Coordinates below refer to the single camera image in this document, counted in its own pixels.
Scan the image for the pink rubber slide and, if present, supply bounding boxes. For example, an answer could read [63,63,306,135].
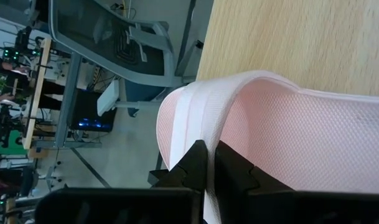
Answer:
[156,70,379,224]

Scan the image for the green mat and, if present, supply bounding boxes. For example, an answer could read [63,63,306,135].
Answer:
[0,123,29,156]

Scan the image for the wooden workbench grey legs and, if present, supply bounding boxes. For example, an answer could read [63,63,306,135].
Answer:
[21,37,103,150]

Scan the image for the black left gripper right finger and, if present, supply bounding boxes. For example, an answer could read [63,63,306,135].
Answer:
[213,139,295,200]

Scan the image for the black device green lights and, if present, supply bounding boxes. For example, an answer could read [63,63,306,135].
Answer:
[2,26,42,62]

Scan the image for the black computer blue lights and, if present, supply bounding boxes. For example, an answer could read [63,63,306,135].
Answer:
[69,88,118,133]

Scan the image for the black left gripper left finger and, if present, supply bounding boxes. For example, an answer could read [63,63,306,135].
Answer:
[147,139,209,192]

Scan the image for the grey blue office chair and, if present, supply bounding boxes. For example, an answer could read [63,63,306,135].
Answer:
[48,0,205,119]

